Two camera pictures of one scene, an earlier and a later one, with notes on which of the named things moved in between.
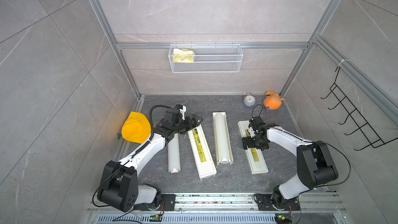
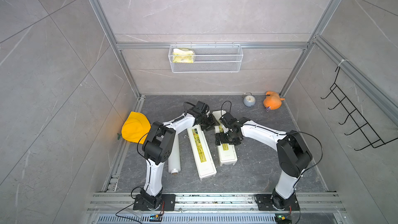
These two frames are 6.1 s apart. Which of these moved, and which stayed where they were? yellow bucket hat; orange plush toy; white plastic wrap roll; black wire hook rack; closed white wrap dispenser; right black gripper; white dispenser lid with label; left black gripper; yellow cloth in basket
Moved: right black gripper; left black gripper; white dispenser lid with label
Stayed: yellow bucket hat; white plastic wrap roll; closed white wrap dispenser; yellow cloth in basket; black wire hook rack; orange plush toy
